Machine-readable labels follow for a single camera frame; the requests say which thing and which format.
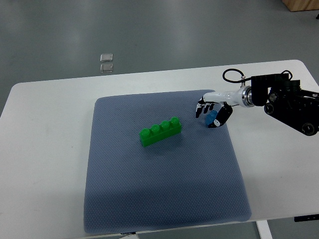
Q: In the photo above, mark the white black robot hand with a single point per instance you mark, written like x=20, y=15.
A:
x=222, y=102

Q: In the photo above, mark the blue toy block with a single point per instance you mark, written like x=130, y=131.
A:
x=211, y=120

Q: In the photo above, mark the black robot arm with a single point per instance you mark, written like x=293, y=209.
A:
x=283, y=99

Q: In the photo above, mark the green four-stud toy block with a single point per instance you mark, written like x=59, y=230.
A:
x=159, y=132

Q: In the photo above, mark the blue-grey textured mat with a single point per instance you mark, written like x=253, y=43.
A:
x=189, y=179

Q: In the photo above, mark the wooden furniture corner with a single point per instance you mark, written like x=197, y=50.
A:
x=301, y=5

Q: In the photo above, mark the white table leg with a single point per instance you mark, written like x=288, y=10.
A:
x=264, y=230

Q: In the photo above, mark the black table control panel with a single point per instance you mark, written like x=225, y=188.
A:
x=306, y=218

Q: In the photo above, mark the upper metal floor plate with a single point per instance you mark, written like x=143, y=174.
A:
x=106, y=57

